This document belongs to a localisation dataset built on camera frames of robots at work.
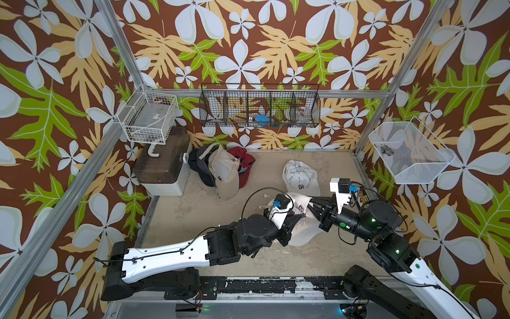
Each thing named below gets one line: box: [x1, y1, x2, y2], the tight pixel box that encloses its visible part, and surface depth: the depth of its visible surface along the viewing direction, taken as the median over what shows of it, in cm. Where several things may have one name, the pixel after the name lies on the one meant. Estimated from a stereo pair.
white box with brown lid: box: [132, 126, 191, 197], surface depth 94 cm
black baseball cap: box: [187, 148, 200, 173], surface depth 103 cm
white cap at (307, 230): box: [286, 192, 325, 247], surface depth 70 cm
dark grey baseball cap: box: [196, 143, 219, 188], surface depth 96 cm
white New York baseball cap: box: [282, 159, 321, 198], surface depth 109 cm
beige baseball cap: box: [208, 146, 242, 201], surface depth 104 cm
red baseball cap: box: [227, 146, 256, 189], surface depth 107 cm
